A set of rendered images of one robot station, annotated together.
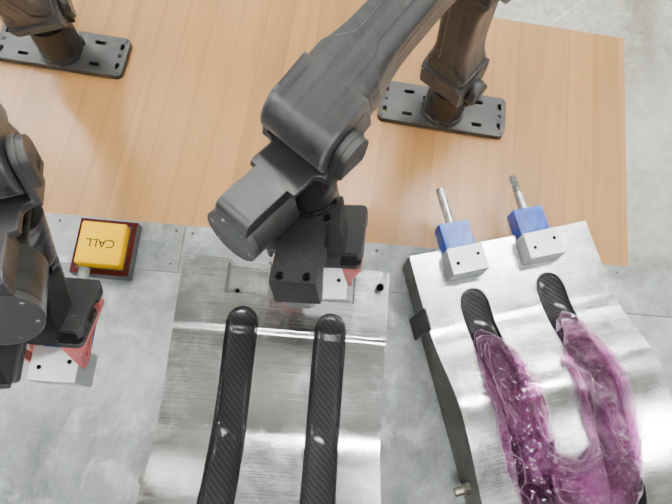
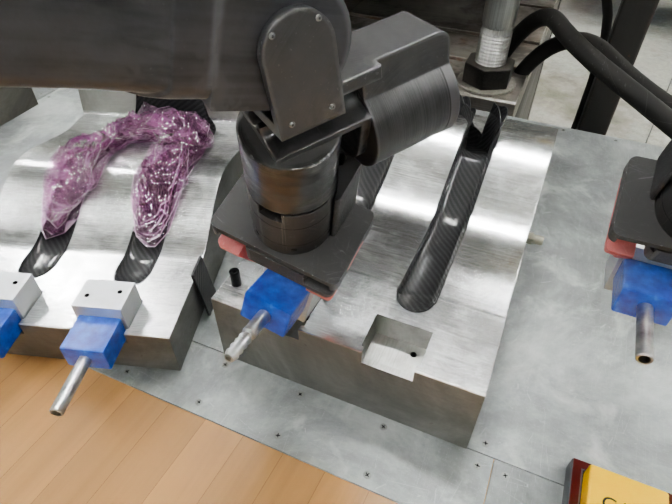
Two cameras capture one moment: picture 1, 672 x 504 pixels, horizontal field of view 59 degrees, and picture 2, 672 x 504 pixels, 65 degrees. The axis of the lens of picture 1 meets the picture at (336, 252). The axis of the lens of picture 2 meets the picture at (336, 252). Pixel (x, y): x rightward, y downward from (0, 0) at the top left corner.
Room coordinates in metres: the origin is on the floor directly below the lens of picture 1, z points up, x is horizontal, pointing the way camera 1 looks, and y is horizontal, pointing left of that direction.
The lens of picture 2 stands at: (0.45, 0.20, 1.27)
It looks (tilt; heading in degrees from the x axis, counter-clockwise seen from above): 44 degrees down; 210
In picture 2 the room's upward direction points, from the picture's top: straight up
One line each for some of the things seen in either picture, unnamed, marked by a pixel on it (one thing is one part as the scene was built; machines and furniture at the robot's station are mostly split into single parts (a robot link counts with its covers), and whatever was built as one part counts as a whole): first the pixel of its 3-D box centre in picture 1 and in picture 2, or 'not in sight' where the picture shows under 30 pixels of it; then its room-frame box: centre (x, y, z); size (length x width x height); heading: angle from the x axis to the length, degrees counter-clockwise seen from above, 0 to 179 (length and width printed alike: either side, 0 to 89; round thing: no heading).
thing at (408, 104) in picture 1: (447, 97); not in sight; (0.54, -0.12, 0.84); 0.20 x 0.07 x 0.08; 93
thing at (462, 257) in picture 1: (452, 231); (90, 350); (0.31, -0.15, 0.86); 0.13 x 0.05 x 0.05; 24
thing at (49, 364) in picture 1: (73, 324); (644, 299); (0.08, 0.27, 0.94); 0.13 x 0.05 x 0.05; 7
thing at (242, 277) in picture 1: (249, 280); (394, 354); (0.19, 0.10, 0.87); 0.05 x 0.05 x 0.04; 6
